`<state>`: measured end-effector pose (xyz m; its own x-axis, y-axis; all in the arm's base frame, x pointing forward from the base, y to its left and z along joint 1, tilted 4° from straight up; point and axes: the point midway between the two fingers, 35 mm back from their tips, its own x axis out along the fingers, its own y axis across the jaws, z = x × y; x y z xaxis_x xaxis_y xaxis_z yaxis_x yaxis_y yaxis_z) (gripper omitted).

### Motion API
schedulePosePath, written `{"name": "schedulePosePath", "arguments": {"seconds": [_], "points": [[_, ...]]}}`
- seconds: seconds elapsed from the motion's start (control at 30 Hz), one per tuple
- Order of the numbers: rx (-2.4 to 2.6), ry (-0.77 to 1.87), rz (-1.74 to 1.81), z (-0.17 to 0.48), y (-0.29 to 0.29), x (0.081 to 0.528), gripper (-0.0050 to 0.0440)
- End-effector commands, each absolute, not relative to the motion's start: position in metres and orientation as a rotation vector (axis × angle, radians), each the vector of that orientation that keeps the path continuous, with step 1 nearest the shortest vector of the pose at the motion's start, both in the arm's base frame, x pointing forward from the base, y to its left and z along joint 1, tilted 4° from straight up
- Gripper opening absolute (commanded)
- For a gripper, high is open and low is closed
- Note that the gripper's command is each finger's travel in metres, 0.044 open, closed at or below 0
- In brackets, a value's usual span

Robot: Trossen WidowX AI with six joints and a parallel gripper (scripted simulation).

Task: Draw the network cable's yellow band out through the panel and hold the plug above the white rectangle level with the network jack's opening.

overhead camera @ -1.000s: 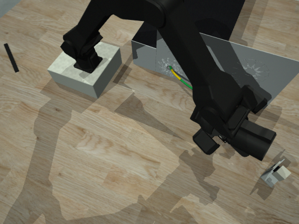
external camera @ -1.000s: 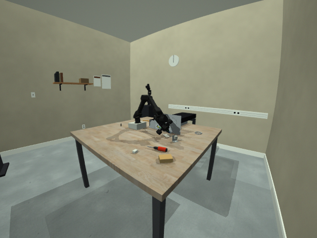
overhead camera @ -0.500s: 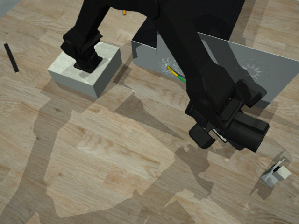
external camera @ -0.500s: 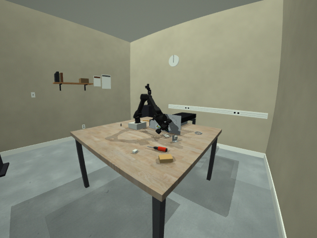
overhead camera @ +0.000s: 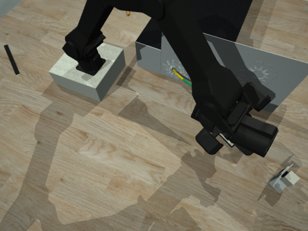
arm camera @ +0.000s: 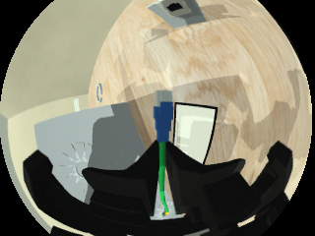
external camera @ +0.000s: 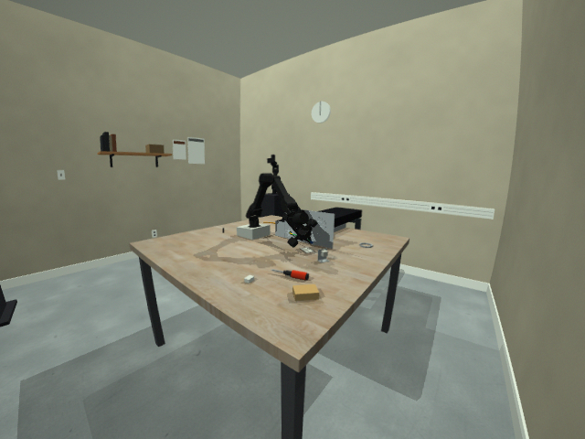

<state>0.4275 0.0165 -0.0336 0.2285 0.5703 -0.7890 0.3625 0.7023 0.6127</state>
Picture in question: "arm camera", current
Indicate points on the green network cable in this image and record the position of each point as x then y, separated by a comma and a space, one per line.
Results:
161, 173

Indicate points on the white rectangle with black outline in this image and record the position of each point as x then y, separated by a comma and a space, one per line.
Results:
193, 130

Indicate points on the blue network plug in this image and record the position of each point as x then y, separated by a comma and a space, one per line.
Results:
163, 114

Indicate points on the cream rectangular block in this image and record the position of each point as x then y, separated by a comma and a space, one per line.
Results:
174, 8

